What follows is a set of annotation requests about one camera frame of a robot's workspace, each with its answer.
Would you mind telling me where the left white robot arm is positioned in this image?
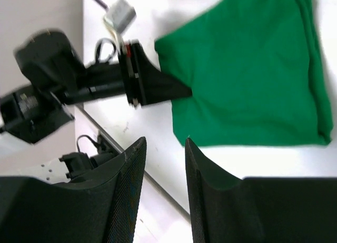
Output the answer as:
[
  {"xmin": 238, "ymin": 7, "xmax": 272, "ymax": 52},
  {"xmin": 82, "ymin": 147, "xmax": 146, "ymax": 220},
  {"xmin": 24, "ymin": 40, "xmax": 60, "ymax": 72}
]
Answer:
[{"xmin": 1, "ymin": 29, "xmax": 192, "ymax": 144}]

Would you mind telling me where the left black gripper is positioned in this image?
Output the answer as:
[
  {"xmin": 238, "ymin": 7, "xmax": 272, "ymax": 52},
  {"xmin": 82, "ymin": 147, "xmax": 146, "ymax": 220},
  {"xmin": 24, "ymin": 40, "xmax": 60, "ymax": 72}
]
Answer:
[{"xmin": 63, "ymin": 38, "xmax": 192, "ymax": 106}]

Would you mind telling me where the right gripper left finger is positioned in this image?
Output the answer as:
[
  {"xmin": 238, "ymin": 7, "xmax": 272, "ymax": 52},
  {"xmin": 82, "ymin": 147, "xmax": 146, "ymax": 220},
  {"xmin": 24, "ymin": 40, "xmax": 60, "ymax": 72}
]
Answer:
[{"xmin": 1, "ymin": 137, "xmax": 146, "ymax": 242}]

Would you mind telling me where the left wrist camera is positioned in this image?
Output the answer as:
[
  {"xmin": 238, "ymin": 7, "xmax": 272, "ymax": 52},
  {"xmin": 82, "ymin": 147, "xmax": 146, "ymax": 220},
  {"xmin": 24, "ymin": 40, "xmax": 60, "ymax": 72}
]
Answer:
[{"xmin": 103, "ymin": 0, "xmax": 136, "ymax": 34}]

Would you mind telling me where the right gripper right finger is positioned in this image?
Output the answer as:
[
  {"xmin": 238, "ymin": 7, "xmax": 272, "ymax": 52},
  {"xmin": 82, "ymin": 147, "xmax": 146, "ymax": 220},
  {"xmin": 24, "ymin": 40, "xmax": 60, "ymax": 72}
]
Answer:
[{"xmin": 185, "ymin": 139, "xmax": 336, "ymax": 242}]

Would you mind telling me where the green t shirt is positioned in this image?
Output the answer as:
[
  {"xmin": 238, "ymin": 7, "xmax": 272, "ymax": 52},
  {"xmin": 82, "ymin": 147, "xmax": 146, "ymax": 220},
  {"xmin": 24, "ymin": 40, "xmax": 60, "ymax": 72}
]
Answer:
[{"xmin": 155, "ymin": 0, "xmax": 333, "ymax": 146}]

